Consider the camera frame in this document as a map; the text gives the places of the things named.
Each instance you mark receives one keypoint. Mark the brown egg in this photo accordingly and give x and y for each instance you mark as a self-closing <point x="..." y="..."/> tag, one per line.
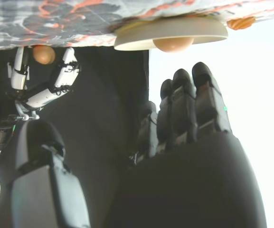
<point x="173" y="45"/>
<point x="44" y="55"/>

